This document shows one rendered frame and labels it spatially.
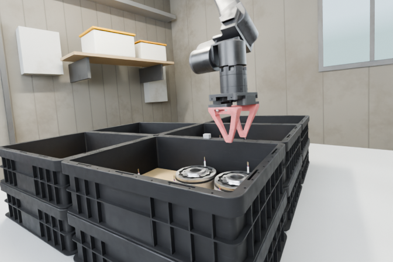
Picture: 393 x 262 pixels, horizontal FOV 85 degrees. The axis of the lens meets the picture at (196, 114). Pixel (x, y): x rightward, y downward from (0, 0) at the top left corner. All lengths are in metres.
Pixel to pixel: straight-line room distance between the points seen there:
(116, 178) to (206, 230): 0.16
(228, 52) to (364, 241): 0.52
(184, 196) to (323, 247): 0.40
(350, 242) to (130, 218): 0.49
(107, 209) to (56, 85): 2.70
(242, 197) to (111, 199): 0.25
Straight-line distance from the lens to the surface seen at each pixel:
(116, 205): 0.42
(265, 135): 0.84
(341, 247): 0.63
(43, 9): 3.25
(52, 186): 0.62
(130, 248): 0.42
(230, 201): 0.27
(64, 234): 0.62
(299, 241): 0.62
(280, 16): 3.06
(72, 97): 3.11
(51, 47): 2.97
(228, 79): 0.44
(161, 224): 0.36
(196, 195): 0.28
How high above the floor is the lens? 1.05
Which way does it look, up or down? 5 degrees down
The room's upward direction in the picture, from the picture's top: 4 degrees counter-clockwise
